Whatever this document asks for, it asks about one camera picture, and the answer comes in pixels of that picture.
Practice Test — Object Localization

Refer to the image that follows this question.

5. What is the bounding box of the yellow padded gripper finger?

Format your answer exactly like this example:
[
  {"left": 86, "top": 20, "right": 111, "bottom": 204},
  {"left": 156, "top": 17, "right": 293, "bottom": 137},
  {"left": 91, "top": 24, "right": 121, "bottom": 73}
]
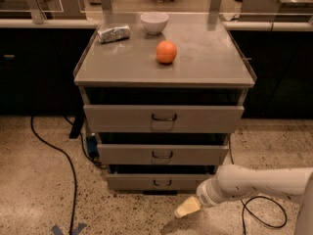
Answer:
[{"left": 174, "top": 196, "right": 201, "bottom": 218}]

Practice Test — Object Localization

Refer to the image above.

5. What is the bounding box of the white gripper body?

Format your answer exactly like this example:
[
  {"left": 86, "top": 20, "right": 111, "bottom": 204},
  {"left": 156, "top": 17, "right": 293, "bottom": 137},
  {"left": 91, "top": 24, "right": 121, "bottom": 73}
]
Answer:
[{"left": 196, "top": 178, "right": 222, "bottom": 208}]

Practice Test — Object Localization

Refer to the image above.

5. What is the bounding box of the grey bottom drawer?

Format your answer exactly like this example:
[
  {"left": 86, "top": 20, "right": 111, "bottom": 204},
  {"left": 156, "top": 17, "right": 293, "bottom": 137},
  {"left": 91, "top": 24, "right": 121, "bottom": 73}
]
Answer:
[{"left": 106, "top": 173, "right": 212, "bottom": 191}]

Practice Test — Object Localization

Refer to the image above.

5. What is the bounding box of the grey drawer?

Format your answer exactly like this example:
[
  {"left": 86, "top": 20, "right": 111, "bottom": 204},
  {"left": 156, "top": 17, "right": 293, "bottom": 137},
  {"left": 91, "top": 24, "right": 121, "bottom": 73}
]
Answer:
[
  {"left": 84, "top": 105, "right": 244, "bottom": 133},
  {"left": 106, "top": 173, "right": 212, "bottom": 191},
  {"left": 97, "top": 144, "right": 228, "bottom": 165}
]

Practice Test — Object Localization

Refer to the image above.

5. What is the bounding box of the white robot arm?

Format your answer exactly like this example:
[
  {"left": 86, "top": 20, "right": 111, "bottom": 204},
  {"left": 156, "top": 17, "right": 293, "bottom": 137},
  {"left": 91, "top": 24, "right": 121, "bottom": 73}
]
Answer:
[{"left": 174, "top": 164, "right": 313, "bottom": 235}]

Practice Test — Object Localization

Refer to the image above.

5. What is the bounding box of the grey middle drawer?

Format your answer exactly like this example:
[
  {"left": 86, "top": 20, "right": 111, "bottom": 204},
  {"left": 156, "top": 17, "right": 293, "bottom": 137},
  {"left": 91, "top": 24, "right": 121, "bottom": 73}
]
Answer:
[{"left": 97, "top": 144, "right": 228, "bottom": 165}]

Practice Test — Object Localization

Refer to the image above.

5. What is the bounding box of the grey drawer cabinet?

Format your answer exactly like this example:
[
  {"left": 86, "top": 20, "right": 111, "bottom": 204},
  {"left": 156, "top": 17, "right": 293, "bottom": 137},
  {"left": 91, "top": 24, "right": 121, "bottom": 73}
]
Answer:
[{"left": 73, "top": 11, "right": 258, "bottom": 196}]

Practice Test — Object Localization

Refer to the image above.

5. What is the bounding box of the grey top drawer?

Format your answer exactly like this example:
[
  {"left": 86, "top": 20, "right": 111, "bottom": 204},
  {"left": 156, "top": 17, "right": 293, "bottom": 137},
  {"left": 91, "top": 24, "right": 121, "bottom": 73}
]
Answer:
[{"left": 84, "top": 105, "right": 244, "bottom": 133}]

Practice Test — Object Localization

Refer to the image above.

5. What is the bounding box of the blue power adapter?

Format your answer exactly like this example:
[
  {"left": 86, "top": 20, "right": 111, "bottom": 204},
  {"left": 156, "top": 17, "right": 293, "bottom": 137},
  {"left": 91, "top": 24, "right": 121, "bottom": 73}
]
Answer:
[{"left": 86, "top": 135, "right": 98, "bottom": 159}]

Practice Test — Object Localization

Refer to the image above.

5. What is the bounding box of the orange fruit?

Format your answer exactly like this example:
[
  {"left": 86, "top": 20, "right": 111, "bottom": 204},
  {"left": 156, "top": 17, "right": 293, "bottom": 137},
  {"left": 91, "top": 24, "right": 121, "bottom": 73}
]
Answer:
[{"left": 156, "top": 40, "right": 177, "bottom": 64}]

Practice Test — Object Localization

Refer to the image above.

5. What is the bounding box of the white bowl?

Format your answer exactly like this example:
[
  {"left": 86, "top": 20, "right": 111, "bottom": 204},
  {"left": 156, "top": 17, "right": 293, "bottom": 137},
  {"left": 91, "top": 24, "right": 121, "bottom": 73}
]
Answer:
[{"left": 140, "top": 12, "right": 169, "bottom": 35}]

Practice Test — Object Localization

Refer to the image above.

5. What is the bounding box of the silver snack bag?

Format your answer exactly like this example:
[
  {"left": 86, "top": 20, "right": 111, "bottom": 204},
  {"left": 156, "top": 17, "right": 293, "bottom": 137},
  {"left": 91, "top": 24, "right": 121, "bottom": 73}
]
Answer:
[{"left": 97, "top": 25, "right": 130, "bottom": 43}]

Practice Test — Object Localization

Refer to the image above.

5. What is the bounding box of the black cable right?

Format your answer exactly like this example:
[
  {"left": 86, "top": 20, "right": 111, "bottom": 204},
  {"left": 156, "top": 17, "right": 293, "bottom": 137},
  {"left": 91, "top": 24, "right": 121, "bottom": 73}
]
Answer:
[{"left": 228, "top": 140, "right": 289, "bottom": 235}]

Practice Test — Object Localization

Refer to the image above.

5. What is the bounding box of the black cable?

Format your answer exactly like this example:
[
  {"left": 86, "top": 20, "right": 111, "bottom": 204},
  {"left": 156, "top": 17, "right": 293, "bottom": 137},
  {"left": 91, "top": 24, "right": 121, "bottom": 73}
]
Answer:
[
  {"left": 30, "top": 115, "right": 79, "bottom": 235},
  {"left": 228, "top": 140, "right": 289, "bottom": 235}
]

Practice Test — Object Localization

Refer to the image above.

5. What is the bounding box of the black cable left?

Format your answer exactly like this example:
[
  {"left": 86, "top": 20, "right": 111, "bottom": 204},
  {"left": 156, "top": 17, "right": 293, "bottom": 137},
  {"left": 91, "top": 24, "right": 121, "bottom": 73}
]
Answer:
[{"left": 30, "top": 115, "right": 79, "bottom": 235}]

